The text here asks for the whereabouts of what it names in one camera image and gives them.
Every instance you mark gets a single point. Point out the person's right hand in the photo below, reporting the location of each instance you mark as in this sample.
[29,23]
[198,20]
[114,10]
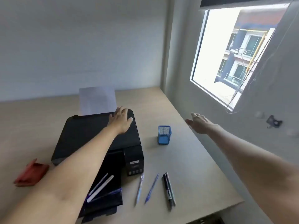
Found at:
[202,124]

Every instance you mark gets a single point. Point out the person's left hand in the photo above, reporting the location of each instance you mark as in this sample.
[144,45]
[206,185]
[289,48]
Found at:
[120,122]

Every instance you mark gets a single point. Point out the person's left thumb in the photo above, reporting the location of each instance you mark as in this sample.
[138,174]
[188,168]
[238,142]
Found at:
[129,120]

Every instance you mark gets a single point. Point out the person's right thumb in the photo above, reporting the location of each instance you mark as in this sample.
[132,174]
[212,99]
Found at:
[190,123]

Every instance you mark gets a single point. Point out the person's right forearm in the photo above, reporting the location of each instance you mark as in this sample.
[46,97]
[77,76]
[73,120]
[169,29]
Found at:
[257,165]

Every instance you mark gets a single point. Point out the person's left forearm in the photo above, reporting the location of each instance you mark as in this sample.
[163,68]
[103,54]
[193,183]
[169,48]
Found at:
[70,174]

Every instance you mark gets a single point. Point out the blue mesh pen holder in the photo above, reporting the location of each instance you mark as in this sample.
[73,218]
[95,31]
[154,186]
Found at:
[164,135]

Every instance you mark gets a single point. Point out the white paper sheet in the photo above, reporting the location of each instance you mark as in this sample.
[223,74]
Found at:
[97,100]

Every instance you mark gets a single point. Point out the black printer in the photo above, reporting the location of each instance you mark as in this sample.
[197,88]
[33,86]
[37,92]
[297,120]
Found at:
[81,132]

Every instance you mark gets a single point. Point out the light blue clear pen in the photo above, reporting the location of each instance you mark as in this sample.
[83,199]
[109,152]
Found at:
[139,188]

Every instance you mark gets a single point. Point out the thin white stick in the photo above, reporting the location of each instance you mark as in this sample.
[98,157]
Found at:
[99,183]

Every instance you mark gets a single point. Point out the black marker with white label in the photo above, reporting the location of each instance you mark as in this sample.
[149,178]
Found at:
[168,191]

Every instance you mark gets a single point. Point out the wide white stick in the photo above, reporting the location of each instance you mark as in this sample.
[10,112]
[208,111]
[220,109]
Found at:
[100,188]

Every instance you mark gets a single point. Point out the building outside window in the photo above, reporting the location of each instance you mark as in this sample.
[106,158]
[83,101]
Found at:
[247,46]

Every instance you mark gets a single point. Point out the red cloth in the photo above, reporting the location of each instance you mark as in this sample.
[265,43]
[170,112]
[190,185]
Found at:
[31,172]

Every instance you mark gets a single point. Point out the dark roller blind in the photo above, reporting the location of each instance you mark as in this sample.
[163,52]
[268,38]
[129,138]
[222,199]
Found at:
[245,1]

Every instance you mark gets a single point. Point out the black wall bracket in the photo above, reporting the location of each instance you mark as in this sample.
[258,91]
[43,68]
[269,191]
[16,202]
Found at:
[273,121]

